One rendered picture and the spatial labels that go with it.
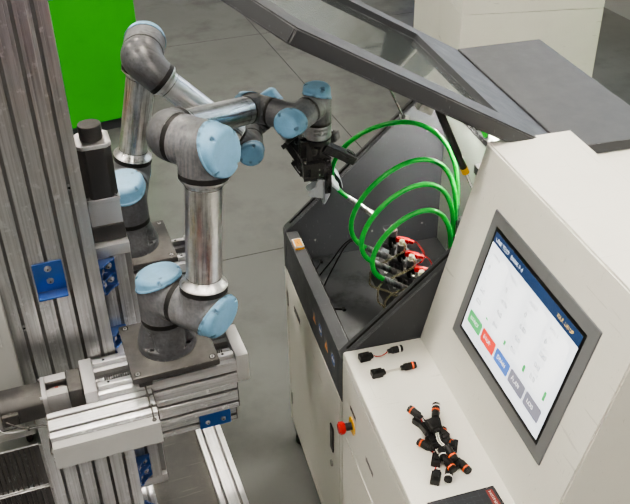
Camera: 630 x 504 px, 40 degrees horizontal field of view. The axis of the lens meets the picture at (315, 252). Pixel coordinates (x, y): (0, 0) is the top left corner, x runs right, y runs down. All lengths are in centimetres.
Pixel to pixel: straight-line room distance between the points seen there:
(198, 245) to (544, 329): 79
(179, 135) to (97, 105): 384
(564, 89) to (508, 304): 80
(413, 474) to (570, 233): 65
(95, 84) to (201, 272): 375
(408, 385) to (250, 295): 203
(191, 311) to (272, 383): 165
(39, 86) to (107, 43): 359
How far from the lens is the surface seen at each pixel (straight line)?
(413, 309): 232
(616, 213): 190
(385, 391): 222
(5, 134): 209
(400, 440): 211
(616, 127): 238
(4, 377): 241
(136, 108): 260
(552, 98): 251
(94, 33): 559
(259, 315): 405
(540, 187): 195
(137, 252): 264
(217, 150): 189
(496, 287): 204
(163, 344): 223
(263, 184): 506
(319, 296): 257
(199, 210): 197
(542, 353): 188
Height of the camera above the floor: 250
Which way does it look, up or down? 34 degrees down
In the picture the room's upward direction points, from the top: 1 degrees counter-clockwise
